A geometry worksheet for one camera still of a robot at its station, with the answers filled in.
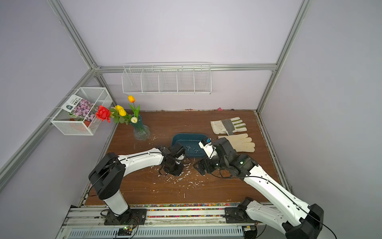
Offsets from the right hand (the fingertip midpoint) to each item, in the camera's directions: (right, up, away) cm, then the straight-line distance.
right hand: (200, 161), depth 72 cm
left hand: (-12, -11, +12) cm, 21 cm away
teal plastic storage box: (-6, +5, +33) cm, 34 cm away
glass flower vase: (-40, +13, +27) cm, 49 cm away
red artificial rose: (-46, +23, -3) cm, 52 cm away
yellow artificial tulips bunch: (-44, +23, +7) cm, 50 cm away
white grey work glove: (+22, +16, +38) cm, 47 cm away
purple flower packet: (-60, +26, +1) cm, 66 cm away
